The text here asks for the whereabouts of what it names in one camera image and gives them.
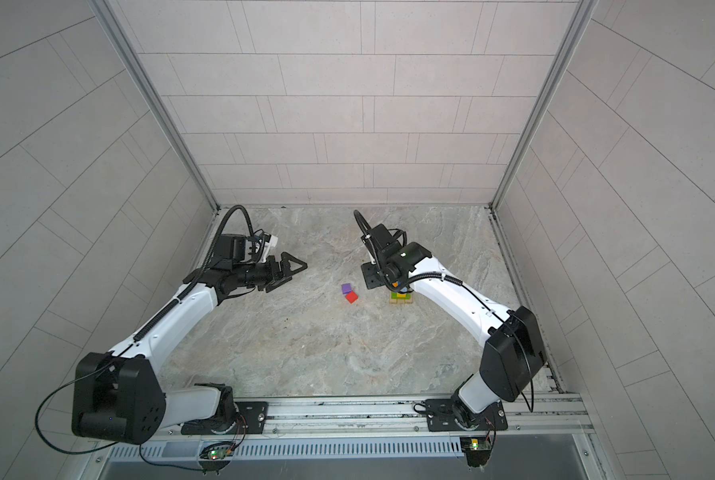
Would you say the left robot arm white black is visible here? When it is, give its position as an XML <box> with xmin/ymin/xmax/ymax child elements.
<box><xmin>72</xmin><ymin>233</ymin><xmax>308</xmax><ymax>445</ymax></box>

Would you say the aluminium mounting rail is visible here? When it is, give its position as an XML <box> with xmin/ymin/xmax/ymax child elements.
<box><xmin>90</xmin><ymin>392</ymin><xmax>593</xmax><ymax>442</ymax></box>

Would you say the controller board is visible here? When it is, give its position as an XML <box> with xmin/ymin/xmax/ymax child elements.
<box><xmin>459</xmin><ymin>437</ymin><xmax>493</xmax><ymax>468</ymax></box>
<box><xmin>199</xmin><ymin>441</ymin><xmax>237</xmax><ymax>462</ymax></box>

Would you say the perforated vent strip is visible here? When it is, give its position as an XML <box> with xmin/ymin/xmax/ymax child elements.
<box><xmin>110</xmin><ymin>437</ymin><xmax>463</xmax><ymax>463</ymax></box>

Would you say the left controller board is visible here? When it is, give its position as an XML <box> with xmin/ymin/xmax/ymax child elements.
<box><xmin>199</xmin><ymin>441</ymin><xmax>237</xmax><ymax>462</ymax></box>

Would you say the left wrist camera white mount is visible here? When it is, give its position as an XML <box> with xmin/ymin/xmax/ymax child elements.
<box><xmin>252</xmin><ymin>230</ymin><xmax>278</xmax><ymax>263</ymax></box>

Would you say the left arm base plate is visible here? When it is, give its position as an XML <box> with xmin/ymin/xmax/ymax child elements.
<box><xmin>181</xmin><ymin>401</ymin><xmax>269</xmax><ymax>436</ymax></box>

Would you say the left black cable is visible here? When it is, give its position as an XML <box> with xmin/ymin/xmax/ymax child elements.
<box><xmin>32</xmin><ymin>359</ymin><xmax>245</xmax><ymax>474</ymax></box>

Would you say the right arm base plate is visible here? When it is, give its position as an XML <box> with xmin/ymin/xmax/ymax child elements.
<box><xmin>413</xmin><ymin>399</ymin><xmax>509</xmax><ymax>432</ymax></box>

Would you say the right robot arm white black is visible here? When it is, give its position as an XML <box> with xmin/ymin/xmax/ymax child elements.
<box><xmin>354</xmin><ymin>210</ymin><xmax>547</xmax><ymax>429</ymax></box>

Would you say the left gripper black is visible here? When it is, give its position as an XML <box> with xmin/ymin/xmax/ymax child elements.
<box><xmin>230</xmin><ymin>253</ymin><xmax>307</xmax><ymax>290</ymax></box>

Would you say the right controller board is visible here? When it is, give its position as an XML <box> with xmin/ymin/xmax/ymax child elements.
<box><xmin>459</xmin><ymin>437</ymin><xmax>493</xmax><ymax>468</ymax></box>

